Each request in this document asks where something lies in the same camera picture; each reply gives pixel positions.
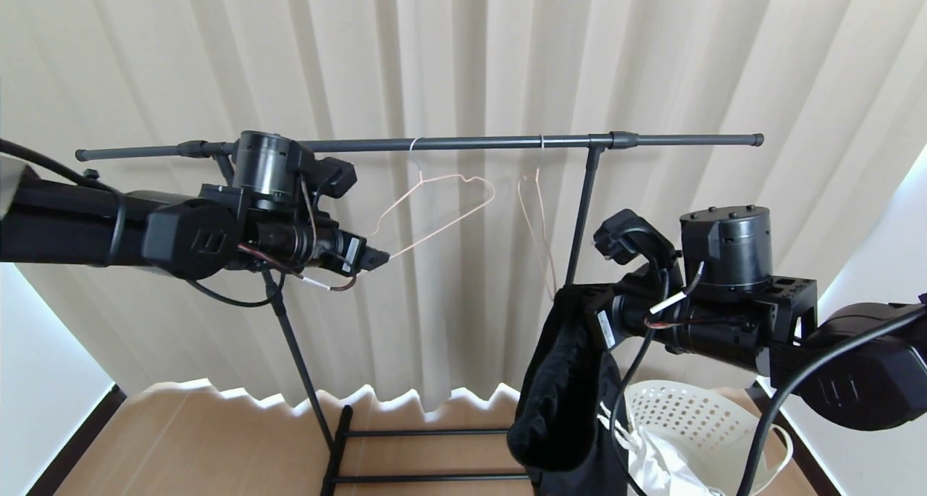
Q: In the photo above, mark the white garment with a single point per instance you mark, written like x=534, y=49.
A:
x=673, y=474

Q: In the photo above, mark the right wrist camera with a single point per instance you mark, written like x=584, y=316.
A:
x=630, y=239

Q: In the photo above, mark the beige curtain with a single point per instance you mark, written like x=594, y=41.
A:
x=652, y=61

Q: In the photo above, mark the black shorts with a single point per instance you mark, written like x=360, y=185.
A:
x=558, y=394

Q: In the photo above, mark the black clothes rack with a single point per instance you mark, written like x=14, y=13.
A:
x=471, y=143

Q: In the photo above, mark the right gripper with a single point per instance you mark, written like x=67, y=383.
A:
x=710, y=329

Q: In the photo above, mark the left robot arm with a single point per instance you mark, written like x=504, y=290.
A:
x=72, y=221

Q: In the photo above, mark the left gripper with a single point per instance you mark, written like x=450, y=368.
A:
x=319, y=246

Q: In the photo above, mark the pink clothes hanger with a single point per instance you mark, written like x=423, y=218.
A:
x=540, y=159
x=452, y=178

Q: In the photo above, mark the white laundry basket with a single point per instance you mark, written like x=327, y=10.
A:
x=695, y=416

